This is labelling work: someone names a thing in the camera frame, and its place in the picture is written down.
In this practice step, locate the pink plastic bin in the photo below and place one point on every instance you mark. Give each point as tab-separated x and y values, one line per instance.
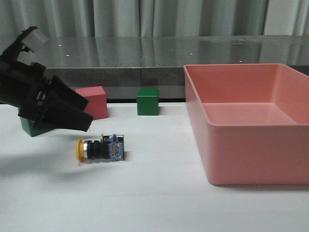
251	122

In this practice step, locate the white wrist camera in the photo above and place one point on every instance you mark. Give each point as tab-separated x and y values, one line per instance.
31	39

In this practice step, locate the green cube left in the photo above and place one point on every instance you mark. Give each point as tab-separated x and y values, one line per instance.
27	126

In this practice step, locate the green cube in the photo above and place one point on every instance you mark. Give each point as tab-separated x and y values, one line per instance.
147	102
27	126

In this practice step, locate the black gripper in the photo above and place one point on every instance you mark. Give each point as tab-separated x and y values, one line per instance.
51	104

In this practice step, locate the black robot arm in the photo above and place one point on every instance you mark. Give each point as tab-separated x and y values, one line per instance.
12	86

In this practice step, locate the grey-green curtain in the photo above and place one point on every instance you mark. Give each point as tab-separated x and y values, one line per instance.
155	18

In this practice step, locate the yellow push button switch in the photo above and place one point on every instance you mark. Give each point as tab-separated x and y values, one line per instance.
109	147

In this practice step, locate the pink wooden cube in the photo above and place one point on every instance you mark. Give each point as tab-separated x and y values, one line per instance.
97	101

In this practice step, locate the green cube right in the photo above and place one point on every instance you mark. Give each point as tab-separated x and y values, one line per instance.
147	102

